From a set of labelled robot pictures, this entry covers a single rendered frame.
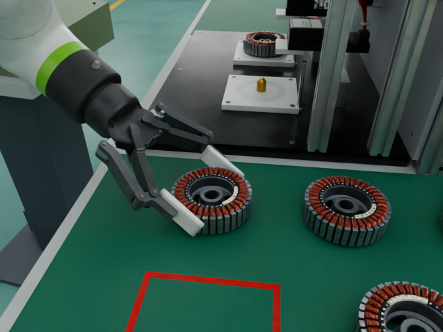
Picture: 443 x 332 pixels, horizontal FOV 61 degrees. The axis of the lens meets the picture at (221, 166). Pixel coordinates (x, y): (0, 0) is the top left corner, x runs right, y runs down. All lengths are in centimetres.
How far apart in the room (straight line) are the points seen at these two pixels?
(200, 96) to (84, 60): 32
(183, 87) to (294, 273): 51
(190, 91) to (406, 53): 44
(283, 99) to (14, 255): 121
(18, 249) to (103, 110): 119
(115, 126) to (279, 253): 27
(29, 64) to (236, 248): 36
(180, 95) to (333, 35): 37
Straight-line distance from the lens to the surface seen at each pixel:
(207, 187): 56
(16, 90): 106
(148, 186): 49
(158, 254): 49
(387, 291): 44
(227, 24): 139
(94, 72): 54
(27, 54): 57
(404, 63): 61
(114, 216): 56
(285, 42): 79
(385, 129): 65
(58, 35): 58
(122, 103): 53
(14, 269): 160
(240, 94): 79
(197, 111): 75
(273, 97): 78
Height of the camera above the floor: 112
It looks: 36 degrees down
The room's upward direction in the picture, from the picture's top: straight up
